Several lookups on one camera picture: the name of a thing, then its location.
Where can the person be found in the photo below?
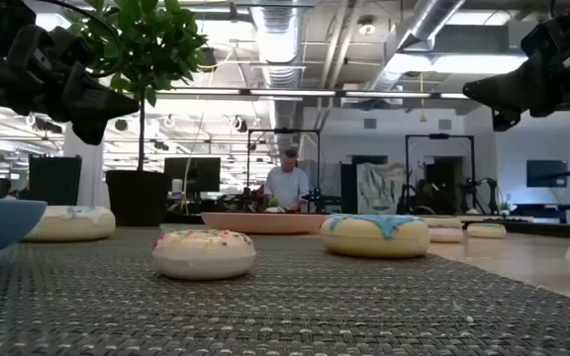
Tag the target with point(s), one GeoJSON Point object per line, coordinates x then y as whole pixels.
{"type": "Point", "coordinates": [287, 188]}

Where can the black cabinet panel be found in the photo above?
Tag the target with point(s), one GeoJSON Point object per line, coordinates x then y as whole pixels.
{"type": "Point", "coordinates": [55, 180]}

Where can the pink plate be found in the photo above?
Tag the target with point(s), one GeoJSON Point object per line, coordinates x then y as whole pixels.
{"type": "Point", "coordinates": [260, 223]}

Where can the white building column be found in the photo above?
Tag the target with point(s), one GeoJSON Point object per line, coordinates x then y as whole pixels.
{"type": "Point", "coordinates": [84, 173]}

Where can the black computer monitor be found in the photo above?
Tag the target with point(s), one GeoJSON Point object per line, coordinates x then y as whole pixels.
{"type": "Point", "coordinates": [201, 173]}

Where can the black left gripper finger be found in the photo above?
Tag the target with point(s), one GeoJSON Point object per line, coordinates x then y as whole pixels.
{"type": "Point", "coordinates": [91, 132]}
{"type": "Point", "coordinates": [97, 101]}

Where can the silver round ventilation duct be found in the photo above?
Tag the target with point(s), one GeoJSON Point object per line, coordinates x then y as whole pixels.
{"type": "Point", "coordinates": [280, 34]}
{"type": "Point", "coordinates": [428, 20]}

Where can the black table frame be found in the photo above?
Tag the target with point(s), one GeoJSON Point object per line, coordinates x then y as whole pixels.
{"type": "Point", "coordinates": [552, 230]}

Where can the white donut coloured sprinkles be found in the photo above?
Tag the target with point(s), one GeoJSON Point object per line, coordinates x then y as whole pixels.
{"type": "Point", "coordinates": [203, 257]}

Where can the dark wall screen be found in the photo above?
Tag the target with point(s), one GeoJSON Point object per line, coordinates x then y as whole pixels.
{"type": "Point", "coordinates": [546, 173]}

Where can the long ceiling light strip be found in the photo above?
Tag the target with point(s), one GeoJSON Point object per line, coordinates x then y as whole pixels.
{"type": "Point", "coordinates": [290, 92]}

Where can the pale draped cover cloth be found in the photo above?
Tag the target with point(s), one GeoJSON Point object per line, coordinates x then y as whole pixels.
{"type": "Point", "coordinates": [379, 190]}

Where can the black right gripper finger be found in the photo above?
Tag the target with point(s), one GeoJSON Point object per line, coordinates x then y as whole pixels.
{"type": "Point", "coordinates": [507, 89]}
{"type": "Point", "coordinates": [505, 119]}

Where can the white marbled icing donut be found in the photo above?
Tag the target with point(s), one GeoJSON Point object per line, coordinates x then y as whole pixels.
{"type": "Point", "coordinates": [72, 227]}

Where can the green leafy tree plant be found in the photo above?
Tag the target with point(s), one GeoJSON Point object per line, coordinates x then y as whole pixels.
{"type": "Point", "coordinates": [156, 44]}

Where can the blue icing donut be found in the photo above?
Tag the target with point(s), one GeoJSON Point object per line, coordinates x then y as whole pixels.
{"type": "Point", "coordinates": [374, 242]}

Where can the black background station frame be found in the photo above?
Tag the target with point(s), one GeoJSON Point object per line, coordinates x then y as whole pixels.
{"type": "Point", "coordinates": [438, 136]}
{"type": "Point", "coordinates": [285, 131]}

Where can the grey woven placemat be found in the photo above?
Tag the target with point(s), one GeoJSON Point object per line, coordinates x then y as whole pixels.
{"type": "Point", "coordinates": [285, 316]}

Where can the black plant pot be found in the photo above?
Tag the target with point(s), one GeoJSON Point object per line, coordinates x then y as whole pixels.
{"type": "Point", "coordinates": [138, 198]}

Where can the green icing donut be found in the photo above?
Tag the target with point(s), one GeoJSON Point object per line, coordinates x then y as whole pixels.
{"type": "Point", "coordinates": [486, 231]}

